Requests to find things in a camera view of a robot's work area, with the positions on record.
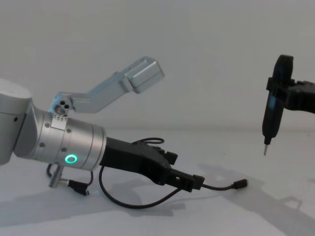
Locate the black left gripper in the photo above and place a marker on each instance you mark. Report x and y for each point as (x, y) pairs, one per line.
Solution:
(133, 157)

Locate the black electric screwdriver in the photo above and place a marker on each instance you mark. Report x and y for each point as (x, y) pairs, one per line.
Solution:
(278, 115)

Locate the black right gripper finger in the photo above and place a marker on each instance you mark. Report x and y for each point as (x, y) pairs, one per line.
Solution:
(307, 86)
(300, 100)

